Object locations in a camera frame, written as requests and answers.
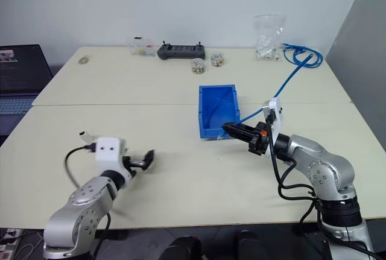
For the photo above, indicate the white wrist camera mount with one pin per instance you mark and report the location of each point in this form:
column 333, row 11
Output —
column 276, row 118
column 108, row 151

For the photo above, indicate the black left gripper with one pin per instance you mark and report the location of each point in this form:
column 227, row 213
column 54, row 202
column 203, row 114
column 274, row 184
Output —
column 129, row 168

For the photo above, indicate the small clear tape roll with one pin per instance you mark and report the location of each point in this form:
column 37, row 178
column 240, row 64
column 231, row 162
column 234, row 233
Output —
column 83, row 60

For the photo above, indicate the black handheld controller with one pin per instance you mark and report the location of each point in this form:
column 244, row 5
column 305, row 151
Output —
column 181, row 52

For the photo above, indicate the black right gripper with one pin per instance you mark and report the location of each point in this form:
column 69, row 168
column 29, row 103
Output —
column 259, row 140

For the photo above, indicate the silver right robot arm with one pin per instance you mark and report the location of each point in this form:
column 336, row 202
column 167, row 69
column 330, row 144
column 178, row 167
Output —
column 325, row 172

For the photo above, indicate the power strip with plugs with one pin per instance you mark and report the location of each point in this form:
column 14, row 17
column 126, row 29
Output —
column 7, row 242

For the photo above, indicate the dark laptop computer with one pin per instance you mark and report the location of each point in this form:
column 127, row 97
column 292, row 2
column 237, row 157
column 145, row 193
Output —
column 21, row 73

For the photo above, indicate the dark rounded shape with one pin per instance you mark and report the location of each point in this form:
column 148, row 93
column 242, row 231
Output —
column 184, row 249

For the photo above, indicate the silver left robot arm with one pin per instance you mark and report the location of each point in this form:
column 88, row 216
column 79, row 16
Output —
column 87, row 205

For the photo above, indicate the small jar of beads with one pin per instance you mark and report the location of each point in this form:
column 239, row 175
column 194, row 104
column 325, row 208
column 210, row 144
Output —
column 198, row 66
column 216, row 59

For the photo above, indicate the clear plastic box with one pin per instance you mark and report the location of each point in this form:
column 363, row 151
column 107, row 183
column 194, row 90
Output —
column 140, row 46

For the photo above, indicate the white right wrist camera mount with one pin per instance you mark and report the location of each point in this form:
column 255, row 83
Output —
column 276, row 118

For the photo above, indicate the blue plastic bin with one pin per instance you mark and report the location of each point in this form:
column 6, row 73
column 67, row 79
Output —
column 208, row 112

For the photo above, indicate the clear bag of connectors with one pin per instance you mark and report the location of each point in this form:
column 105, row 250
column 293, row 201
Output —
column 268, row 36

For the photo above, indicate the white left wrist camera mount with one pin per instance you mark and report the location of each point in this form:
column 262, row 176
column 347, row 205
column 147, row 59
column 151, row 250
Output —
column 108, row 151

